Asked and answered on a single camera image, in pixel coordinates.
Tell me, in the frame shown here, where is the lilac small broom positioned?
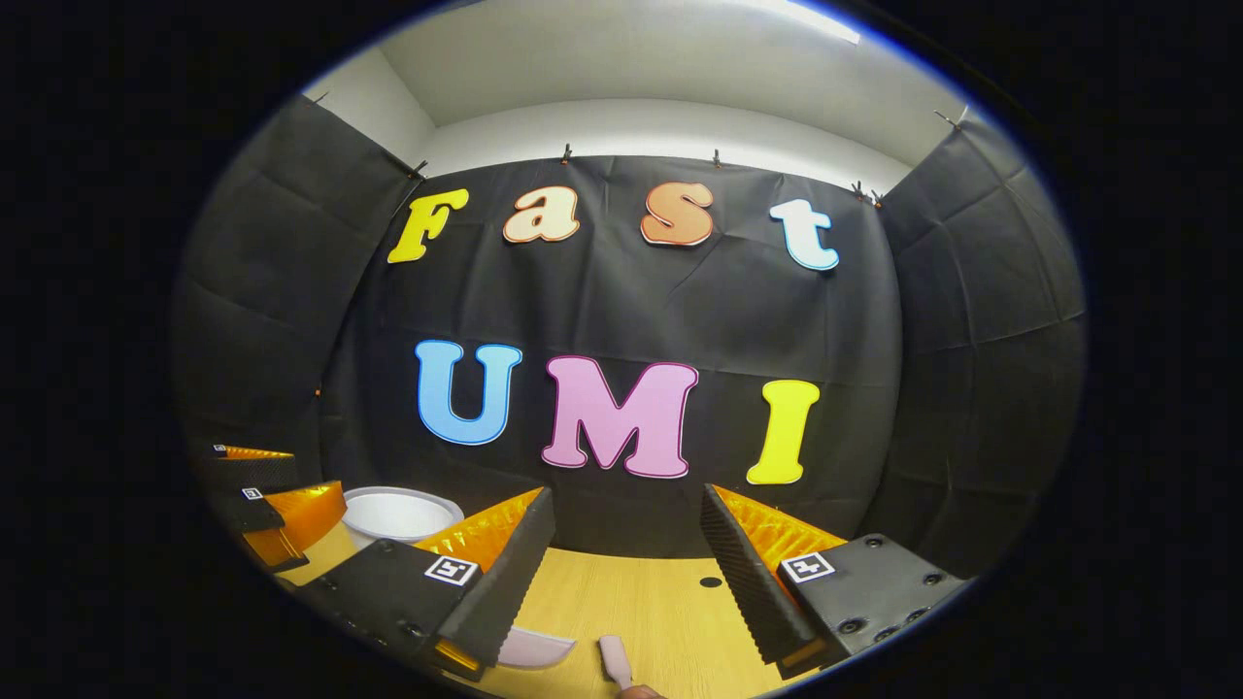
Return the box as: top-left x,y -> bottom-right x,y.
597,635 -> 634,692

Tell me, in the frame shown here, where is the lilac plastic dustpan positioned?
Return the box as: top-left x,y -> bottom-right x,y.
497,626 -> 576,671

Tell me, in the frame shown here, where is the wooden desktop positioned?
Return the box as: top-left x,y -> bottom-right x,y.
277,524 -> 826,699

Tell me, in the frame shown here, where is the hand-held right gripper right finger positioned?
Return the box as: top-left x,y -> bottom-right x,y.
699,483 -> 972,682

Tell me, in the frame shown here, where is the white ribbed garbage bin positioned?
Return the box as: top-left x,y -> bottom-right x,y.
342,485 -> 465,549

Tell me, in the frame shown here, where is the row of black cloth clips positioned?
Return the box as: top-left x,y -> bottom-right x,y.
311,92 -> 962,207

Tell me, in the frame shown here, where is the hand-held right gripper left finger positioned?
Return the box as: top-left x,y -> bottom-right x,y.
294,485 -> 557,681

